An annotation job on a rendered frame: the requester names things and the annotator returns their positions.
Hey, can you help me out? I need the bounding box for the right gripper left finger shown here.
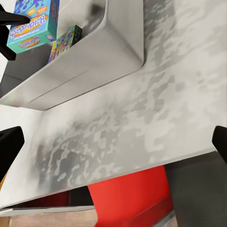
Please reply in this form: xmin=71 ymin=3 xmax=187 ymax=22
xmin=0 ymin=126 xmax=25 ymax=182

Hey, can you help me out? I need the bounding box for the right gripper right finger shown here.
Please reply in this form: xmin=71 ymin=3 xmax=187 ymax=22
xmin=212 ymin=126 xmax=227 ymax=164

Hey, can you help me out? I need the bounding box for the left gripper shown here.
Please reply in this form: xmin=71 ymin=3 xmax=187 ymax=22
xmin=0 ymin=11 xmax=30 ymax=61

